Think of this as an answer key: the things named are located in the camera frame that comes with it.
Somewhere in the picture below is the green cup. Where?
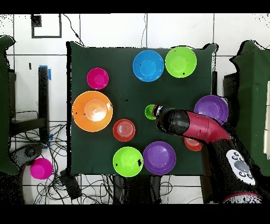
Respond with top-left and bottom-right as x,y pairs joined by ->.
144,104 -> 158,120

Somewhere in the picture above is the red-orange bowl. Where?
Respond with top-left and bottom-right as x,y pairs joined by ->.
112,118 -> 136,142
184,136 -> 204,152

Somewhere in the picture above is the blue bowl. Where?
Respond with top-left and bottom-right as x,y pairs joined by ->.
132,50 -> 165,82

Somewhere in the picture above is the purple bowl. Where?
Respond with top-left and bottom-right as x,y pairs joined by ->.
142,141 -> 177,175
194,95 -> 229,126

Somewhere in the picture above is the dark green table cloth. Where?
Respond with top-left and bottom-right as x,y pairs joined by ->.
66,41 -> 218,177

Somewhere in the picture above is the large orange bowl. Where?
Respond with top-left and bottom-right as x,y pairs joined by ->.
72,90 -> 114,133

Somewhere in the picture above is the small green bowl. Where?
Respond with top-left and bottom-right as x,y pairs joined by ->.
112,146 -> 144,178

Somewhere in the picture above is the pink bowl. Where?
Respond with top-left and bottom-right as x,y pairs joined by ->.
86,67 -> 110,90

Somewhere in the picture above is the large green bowl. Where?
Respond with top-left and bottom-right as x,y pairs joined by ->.
165,46 -> 197,79

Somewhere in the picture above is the black power adapter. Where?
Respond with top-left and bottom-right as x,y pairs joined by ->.
59,170 -> 82,200

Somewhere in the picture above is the pink cup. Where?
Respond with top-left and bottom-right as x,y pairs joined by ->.
30,157 -> 53,180

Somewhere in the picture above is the black grey base foot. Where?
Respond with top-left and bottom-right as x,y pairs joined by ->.
9,143 -> 45,169

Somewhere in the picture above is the green cloth covered table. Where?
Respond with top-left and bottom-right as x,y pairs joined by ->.
229,40 -> 270,178
0,35 -> 20,176

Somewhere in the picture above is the black pedestal column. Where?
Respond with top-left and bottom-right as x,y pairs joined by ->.
112,175 -> 163,204

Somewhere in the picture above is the black metal stool frame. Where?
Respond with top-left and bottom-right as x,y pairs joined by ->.
9,66 -> 50,144

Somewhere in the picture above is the tangle of black cables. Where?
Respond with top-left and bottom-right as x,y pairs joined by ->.
9,109 -> 173,204

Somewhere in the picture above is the black cable with connector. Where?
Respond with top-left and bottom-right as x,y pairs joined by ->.
63,13 -> 85,48

